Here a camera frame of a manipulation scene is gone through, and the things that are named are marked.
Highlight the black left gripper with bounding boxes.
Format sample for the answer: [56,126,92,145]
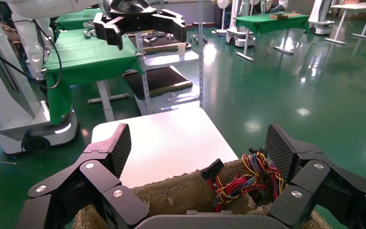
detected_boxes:
[93,0,187,51]

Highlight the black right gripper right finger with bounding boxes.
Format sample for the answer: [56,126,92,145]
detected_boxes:
[265,124,366,229]

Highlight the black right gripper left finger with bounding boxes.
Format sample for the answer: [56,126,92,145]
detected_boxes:
[27,123,150,229]

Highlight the black shelf mat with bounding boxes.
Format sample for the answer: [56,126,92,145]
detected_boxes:
[127,31,193,54]
[123,66,193,101]

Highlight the grey metal shelf rack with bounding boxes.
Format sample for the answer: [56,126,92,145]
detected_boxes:
[123,0,204,116]

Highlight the small white gadget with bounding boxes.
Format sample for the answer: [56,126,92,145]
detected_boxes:
[82,20,97,39]

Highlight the large green tablecloth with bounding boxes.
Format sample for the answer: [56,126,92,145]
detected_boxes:
[43,28,144,125]

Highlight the worn cardboard divider box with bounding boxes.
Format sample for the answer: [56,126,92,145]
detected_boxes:
[72,158,334,229]

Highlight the white standing fan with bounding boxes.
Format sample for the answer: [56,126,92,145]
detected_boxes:
[216,0,231,35]

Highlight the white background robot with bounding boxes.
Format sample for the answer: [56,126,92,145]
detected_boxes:
[225,0,256,48]
[308,0,336,35]

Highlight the green tablecloth with wooden blocks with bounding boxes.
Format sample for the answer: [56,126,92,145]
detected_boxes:
[235,12,311,35]

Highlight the white robot torso and base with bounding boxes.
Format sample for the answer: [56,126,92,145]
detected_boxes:
[0,0,80,156]

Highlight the seated person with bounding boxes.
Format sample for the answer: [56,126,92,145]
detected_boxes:
[265,0,289,14]

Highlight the wooden blocks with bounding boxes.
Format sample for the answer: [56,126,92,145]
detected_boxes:
[269,12,301,20]

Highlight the white desk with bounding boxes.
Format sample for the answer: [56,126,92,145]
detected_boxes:
[324,2,366,45]

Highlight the coloured wire bundle in carton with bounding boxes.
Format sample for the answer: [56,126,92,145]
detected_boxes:
[201,146,285,213]

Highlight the white table leg frame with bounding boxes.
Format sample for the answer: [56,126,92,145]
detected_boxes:
[87,79,131,122]

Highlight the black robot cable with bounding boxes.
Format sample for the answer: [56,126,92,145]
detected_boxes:
[0,19,63,90]

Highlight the white-legged table frame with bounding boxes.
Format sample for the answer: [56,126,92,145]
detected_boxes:
[236,29,295,62]

